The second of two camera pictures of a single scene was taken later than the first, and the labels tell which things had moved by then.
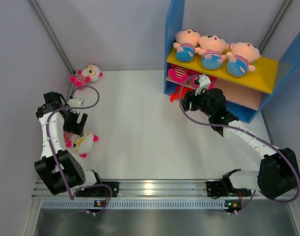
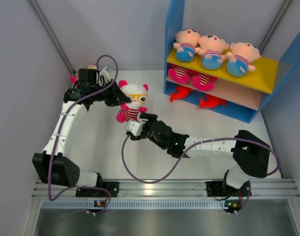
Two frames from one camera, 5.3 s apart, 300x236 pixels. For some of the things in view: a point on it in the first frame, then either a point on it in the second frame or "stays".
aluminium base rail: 154,189 stays
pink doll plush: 211,48 stays
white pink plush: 83,145 to 138,93
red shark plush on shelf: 175,95 stays
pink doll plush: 186,42 stays
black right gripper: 190,97 to 152,118
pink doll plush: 242,54 stays
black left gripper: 75,128 to 117,96
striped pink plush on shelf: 178,74 stays
